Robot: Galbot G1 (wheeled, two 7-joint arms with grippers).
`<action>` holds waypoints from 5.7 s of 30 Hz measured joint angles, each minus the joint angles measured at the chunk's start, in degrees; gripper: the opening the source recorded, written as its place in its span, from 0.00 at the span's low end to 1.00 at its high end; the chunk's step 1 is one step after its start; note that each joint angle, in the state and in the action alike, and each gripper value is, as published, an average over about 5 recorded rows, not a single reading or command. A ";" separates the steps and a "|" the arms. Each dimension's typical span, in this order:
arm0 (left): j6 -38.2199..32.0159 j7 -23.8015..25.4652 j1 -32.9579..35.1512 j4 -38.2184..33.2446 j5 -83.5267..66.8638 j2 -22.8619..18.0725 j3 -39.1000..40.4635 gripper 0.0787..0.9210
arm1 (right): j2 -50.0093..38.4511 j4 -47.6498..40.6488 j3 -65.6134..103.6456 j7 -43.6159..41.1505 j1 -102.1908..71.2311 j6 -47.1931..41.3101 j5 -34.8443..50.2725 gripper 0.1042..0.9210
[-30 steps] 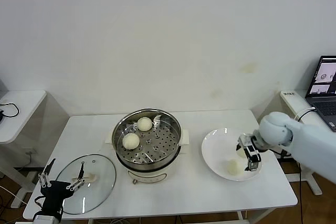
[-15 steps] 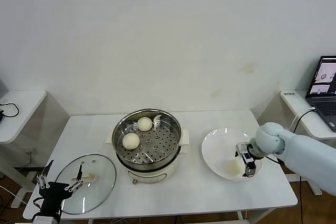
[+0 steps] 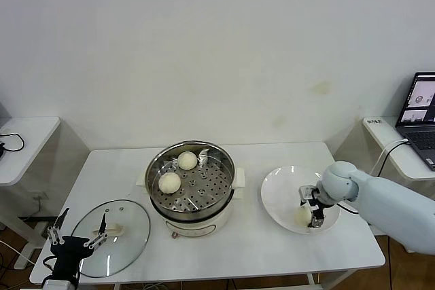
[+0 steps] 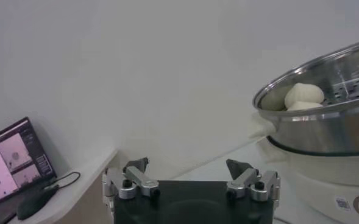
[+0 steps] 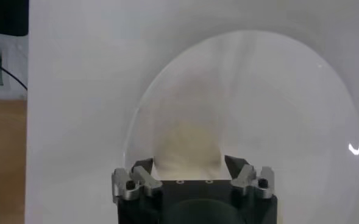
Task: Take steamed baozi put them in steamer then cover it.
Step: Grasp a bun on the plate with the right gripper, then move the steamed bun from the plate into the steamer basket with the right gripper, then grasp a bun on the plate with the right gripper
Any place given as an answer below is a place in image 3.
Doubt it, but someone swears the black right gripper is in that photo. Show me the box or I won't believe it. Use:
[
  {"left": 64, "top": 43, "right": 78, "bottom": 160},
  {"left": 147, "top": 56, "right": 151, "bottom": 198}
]
[{"left": 298, "top": 185, "right": 337, "bottom": 229}]

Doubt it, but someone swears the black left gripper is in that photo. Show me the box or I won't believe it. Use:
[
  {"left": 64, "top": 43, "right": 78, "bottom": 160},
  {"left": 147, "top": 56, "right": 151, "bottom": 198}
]
[{"left": 46, "top": 206, "right": 110, "bottom": 283}]

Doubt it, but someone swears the white steamed baozi bun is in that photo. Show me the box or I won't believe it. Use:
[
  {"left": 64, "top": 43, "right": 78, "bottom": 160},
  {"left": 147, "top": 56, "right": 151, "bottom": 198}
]
[
  {"left": 158, "top": 172, "right": 181, "bottom": 194},
  {"left": 293, "top": 207, "right": 312, "bottom": 227},
  {"left": 177, "top": 151, "right": 198, "bottom": 170}
]

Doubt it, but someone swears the glass lid with cream handle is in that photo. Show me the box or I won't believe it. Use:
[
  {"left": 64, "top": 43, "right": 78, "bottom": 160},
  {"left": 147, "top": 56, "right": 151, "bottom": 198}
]
[{"left": 71, "top": 198, "right": 152, "bottom": 278}]

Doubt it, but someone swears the stainless steel steamer pot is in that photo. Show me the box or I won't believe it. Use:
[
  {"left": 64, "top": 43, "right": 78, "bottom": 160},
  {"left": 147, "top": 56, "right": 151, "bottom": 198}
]
[{"left": 135, "top": 139, "right": 247, "bottom": 215}]

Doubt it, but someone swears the white round plate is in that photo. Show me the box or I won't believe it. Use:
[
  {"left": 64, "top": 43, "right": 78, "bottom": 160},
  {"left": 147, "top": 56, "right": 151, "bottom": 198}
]
[{"left": 260, "top": 166, "right": 342, "bottom": 236}]

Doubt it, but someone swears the black floor bar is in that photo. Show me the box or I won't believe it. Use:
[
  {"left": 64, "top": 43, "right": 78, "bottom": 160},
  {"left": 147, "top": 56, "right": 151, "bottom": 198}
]
[{"left": 17, "top": 215, "right": 58, "bottom": 223}]

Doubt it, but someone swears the white side table with laptop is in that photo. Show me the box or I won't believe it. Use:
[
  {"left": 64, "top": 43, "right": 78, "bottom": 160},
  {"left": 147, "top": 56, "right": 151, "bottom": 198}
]
[{"left": 360, "top": 115, "right": 435, "bottom": 254}]

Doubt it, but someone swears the cream electric cooker base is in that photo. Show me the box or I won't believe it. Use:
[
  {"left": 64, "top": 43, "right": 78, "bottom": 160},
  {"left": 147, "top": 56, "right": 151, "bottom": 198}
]
[{"left": 149, "top": 186, "right": 245, "bottom": 240}]

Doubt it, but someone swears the grey laptop with keyboard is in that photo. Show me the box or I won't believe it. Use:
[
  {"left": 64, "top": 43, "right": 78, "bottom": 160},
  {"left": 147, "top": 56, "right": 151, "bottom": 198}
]
[{"left": 395, "top": 72, "right": 435, "bottom": 173}]

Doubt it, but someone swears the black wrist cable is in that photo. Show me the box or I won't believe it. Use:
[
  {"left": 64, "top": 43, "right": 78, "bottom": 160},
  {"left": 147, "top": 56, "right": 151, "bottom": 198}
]
[{"left": 336, "top": 201, "right": 360, "bottom": 215}]

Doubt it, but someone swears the white floor cable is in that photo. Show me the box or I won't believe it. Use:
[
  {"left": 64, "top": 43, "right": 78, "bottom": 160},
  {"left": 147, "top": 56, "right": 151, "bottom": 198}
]
[{"left": 0, "top": 239, "right": 35, "bottom": 266}]

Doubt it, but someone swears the black cable with adapter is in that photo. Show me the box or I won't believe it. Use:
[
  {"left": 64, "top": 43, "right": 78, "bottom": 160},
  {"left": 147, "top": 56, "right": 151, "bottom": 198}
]
[{"left": 375, "top": 140, "right": 411, "bottom": 290}]

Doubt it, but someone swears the white flat cable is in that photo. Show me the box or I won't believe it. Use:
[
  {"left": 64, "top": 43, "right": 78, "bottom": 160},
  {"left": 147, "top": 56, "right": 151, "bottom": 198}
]
[{"left": 372, "top": 139, "right": 411, "bottom": 175}]

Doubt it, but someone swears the white side table with cable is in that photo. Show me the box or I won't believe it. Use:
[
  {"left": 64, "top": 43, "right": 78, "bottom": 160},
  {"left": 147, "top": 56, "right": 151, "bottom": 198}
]
[{"left": 0, "top": 116, "right": 62, "bottom": 270}]

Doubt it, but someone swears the black looped cable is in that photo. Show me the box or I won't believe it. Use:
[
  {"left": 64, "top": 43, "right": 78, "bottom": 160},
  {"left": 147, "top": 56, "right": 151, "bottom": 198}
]
[{"left": 0, "top": 132, "right": 27, "bottom": 152}]

